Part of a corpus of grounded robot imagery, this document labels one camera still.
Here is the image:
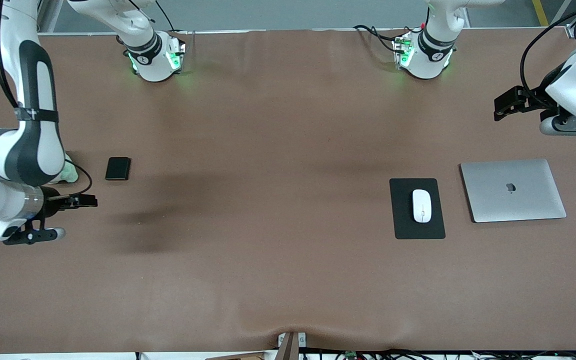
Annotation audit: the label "green dinosaur plush toy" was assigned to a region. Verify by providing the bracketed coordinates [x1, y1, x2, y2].
[60, 152, 80, 185]

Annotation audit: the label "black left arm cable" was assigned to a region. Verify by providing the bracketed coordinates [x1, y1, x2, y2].
[519, 4, 576, 103]

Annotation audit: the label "white computer mouse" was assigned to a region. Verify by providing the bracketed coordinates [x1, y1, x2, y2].
[412, 188, 433, 224]

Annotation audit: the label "small black box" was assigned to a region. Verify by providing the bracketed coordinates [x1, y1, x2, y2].
[104, 156, 132, 182]

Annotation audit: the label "silver laptop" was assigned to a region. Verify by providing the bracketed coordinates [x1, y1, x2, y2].
[459, 158, 568, 224]

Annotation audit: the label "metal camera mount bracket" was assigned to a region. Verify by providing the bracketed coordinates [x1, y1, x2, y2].
[276, 331, 307, 360]

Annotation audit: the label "black base cables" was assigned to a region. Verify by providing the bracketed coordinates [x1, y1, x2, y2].
[352, 22, 425, 55]

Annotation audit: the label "black mouse pad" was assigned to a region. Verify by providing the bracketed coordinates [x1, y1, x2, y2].
[389, 177, 447, 240]

